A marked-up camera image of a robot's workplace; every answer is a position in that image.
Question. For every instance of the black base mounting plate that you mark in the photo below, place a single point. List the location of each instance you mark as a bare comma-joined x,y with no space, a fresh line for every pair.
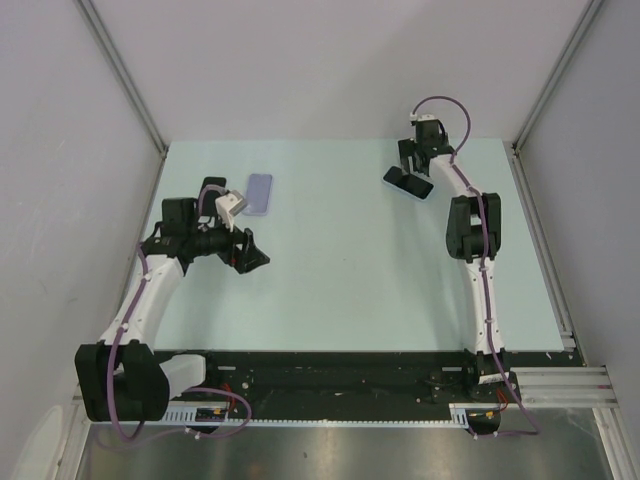
361,386

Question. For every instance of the black smartphone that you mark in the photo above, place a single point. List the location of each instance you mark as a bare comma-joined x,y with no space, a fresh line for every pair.
213,184

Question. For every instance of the white slotted cable duct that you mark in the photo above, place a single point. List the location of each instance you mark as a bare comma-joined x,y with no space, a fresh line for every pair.
193,417

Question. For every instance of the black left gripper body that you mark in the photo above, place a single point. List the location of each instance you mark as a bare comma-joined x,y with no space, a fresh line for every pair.
231,254

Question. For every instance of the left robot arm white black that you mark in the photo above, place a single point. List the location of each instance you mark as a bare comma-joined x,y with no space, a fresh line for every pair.
119,376

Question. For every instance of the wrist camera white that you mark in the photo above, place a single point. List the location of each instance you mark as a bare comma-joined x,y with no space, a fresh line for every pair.
228,206
417,118

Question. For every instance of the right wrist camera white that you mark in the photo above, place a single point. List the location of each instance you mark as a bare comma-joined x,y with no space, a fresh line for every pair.
417,118

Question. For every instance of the lilac phone case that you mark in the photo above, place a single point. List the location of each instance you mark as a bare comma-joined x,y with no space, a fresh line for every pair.
258,194

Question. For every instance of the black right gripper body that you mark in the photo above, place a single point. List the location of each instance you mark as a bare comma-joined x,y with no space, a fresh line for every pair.
408,149

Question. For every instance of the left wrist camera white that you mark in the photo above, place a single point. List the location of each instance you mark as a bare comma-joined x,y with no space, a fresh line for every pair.
228,206

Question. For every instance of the aluminium corner frame post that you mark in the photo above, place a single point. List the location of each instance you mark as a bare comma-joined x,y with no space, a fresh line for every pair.
578,34
105,42

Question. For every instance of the aluminium front rail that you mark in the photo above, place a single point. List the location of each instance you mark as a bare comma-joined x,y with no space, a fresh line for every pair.
537,386

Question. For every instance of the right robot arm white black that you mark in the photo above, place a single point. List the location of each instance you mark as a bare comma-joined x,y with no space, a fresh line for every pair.
472,236

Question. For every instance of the black phone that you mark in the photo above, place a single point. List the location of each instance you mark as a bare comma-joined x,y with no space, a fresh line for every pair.
408,183

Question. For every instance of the aluminium corner frame post right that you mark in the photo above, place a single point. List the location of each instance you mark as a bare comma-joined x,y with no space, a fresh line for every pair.
578,34

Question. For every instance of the aluminium corner frame post left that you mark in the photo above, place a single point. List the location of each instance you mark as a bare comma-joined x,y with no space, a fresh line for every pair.
105,42

